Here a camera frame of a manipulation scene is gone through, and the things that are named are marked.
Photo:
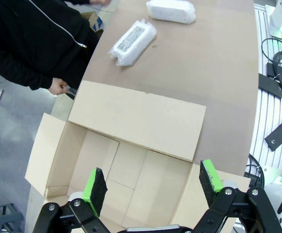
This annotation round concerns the person's right forearm black sleeve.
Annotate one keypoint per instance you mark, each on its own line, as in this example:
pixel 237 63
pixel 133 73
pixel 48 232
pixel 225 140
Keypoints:
pixel 21 75

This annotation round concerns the black flat plate with hole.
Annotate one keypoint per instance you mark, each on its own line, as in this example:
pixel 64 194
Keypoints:
pixel 281 132

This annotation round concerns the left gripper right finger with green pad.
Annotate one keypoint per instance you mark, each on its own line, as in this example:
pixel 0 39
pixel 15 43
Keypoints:
pixel 211 179

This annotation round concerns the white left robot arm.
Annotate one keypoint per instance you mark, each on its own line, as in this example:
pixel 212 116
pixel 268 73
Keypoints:
pixel 276 194

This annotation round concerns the bubble-wrapped clock all white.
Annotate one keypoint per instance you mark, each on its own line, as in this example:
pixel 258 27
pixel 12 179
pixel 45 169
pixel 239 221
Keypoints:
pixel 170 12

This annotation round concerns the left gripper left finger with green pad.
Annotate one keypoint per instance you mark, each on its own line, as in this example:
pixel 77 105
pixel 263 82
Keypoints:
pixel 97 187

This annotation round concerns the blue and white carton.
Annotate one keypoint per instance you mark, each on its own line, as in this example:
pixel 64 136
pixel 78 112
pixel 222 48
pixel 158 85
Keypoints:
pixel 95 21

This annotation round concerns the grey plastic stool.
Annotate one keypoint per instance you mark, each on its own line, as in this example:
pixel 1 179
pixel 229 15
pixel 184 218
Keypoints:
pixel 2 216

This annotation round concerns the person's right hand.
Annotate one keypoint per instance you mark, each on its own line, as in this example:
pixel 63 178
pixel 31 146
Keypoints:
pixel 57 87

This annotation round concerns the person in black zip hoodie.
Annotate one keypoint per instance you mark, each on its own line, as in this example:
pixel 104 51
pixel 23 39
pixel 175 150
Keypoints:
pixel 34 36

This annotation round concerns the bubble-wrapped clock with dark face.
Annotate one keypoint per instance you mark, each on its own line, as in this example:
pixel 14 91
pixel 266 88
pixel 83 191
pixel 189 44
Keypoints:
pixel 131 41

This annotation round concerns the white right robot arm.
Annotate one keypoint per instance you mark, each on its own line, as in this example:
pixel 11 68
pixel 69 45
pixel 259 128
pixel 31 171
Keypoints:
pixel 280 14

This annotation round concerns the person's left hand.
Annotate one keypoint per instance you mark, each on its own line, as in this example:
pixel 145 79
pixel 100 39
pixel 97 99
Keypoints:
pixel 100 1

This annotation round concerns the open brown cardboard box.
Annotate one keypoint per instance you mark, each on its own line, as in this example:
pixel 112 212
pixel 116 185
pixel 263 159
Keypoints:
pixel 136 116

